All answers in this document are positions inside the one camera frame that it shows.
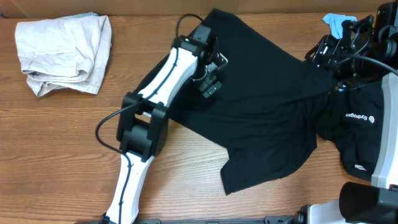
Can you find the black t-shirt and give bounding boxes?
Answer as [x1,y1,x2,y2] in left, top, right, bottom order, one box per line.
[133,8,340,196]

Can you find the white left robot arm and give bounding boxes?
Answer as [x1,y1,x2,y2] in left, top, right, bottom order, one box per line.
[99,24,228,223]

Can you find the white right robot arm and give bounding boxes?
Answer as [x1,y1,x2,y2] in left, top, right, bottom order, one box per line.
[292,1,397,223]

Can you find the light blue garment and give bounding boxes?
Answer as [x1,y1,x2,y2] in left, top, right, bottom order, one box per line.
[322,13,357,39]

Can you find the black logo shirt pile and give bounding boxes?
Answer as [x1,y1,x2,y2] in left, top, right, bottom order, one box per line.
[315,81,384,181]

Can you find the folded beige trousers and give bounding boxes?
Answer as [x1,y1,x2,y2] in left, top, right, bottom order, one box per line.
[14,12,112,97]

